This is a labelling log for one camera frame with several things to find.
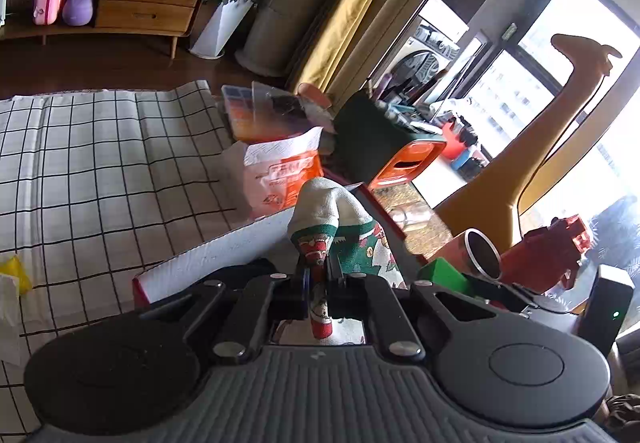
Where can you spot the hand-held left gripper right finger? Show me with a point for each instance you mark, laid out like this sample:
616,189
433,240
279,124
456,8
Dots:
334,285

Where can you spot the red bucket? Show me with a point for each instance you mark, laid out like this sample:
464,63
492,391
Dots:
456,140

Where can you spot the white plant pot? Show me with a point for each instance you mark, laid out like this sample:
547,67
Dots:
222,25

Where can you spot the white paper tissue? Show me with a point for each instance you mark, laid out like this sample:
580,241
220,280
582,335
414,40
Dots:
7,298

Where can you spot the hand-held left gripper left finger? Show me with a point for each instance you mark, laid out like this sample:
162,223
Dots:
304,287

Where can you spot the small glass jar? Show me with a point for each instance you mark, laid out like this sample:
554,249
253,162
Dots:
411,219

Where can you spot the green orange storage box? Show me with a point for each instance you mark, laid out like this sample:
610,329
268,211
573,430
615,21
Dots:
370,143

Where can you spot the yellow giraffe toy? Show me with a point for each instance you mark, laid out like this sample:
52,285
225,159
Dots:
515,153

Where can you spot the orange snack packet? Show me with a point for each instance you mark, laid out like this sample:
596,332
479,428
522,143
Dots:
280,178

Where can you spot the pink tumbler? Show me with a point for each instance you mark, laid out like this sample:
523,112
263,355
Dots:
475,255

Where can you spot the red water bottle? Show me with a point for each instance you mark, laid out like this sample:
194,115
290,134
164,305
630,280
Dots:
545,253

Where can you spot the yellow curtain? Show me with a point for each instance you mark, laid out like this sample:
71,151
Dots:
350,8

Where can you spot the yellow plastic wrapper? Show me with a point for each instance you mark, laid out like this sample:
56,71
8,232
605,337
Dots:
15,275

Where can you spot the blue bucket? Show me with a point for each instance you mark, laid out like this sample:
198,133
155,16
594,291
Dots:
467,165

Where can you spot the washing machine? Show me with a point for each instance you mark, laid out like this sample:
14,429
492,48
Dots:
425,55

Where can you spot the pink plastic item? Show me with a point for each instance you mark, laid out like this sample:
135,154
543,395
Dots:
314,94

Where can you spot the red cardboard box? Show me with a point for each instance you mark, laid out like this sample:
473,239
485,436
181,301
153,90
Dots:
215,253

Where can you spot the pink toy case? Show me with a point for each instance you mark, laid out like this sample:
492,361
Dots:
50,3

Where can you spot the green sponge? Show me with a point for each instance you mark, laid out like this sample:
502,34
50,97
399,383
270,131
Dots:
442,275

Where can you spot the clear plastic organizer box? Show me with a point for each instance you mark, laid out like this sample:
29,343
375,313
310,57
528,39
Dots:
260,110

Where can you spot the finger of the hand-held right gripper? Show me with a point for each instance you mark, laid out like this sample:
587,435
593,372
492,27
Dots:
500,293

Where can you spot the white black checkered cloth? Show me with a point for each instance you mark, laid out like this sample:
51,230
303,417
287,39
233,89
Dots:
100,163

